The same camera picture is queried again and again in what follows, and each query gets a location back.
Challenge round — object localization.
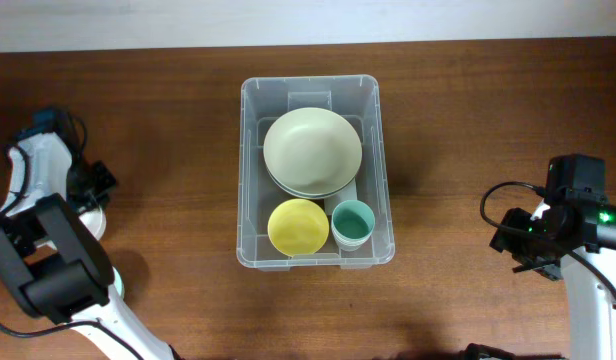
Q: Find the white small bowl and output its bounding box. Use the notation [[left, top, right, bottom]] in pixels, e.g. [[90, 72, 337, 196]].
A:
[[35, 205, 108, 251]]

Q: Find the mint green cup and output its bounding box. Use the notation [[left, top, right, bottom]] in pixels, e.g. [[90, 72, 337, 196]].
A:
[[331, 200, 376, 245]]

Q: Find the cream cup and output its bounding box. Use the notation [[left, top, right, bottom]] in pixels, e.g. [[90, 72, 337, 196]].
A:
[[332, 229, 371, 252]]

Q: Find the yellow small bowl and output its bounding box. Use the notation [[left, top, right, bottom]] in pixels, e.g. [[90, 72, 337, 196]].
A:
[[267, 199, 330, 257]]

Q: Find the cream large bowl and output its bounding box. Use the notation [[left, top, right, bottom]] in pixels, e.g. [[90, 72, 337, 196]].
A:
[[268, 173, 354, 200]]

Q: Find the blue bowl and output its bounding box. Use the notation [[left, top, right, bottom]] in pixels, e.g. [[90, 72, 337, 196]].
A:
[[266, 168, 356, 199]]

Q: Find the beige large bowl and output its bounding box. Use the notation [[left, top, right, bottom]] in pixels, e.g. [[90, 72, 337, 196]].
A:
[[263, 107, 363, 175]]

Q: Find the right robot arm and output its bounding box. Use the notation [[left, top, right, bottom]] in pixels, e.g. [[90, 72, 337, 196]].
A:
[[480, 200, 616, 359]]

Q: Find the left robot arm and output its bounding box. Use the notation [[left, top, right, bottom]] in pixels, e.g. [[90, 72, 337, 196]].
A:
[[0, 107, 179, 359]]

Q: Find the clear plastic storage container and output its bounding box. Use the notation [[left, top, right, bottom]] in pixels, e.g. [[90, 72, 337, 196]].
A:
[[236, 75, 396, 271]]

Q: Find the mint small bowl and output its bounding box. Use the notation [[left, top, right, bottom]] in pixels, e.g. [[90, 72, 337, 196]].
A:
[[113, 268, 125, 299]]

